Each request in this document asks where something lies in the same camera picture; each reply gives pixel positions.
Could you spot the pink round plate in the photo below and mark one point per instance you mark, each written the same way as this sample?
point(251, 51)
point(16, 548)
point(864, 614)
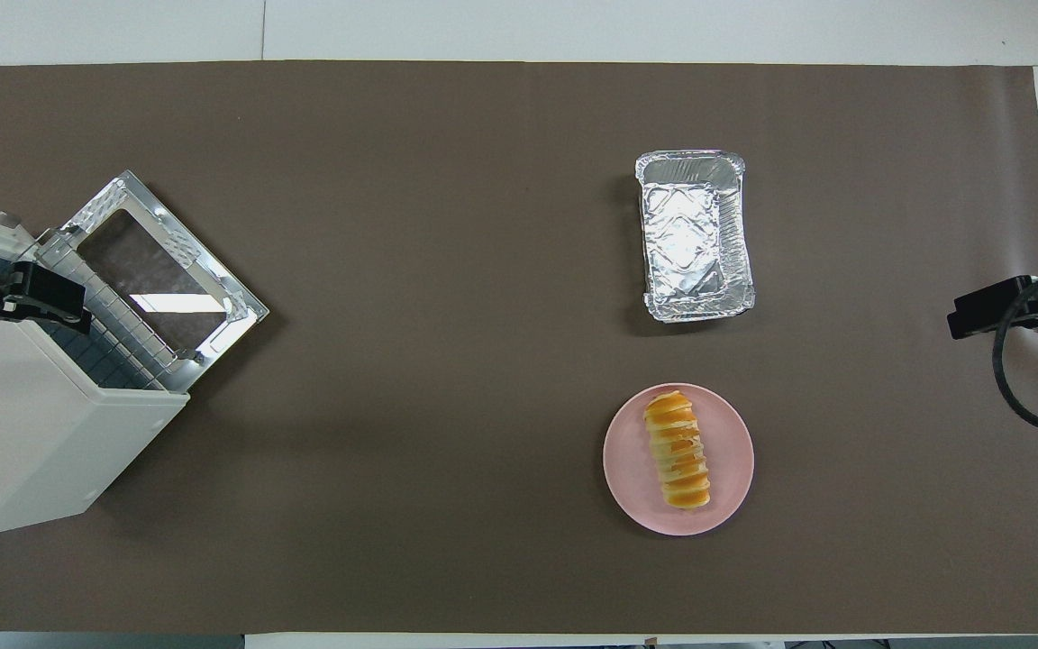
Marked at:
point(636, 491)

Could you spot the brown table mat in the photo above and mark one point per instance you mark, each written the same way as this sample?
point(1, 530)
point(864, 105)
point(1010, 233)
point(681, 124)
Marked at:
point(447, 361)

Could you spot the oven glass door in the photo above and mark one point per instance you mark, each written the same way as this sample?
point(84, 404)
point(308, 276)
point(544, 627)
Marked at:
point(154, 270)

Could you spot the white toaster oven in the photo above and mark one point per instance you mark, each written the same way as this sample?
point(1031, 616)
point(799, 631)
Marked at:
point(23, 433)

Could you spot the long striped bread roll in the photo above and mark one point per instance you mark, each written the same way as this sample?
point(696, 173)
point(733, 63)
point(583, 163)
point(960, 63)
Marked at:
point(679, 451)

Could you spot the aluminium foil tray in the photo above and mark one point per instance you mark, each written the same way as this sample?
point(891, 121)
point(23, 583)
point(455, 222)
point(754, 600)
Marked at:
point(690, 239)

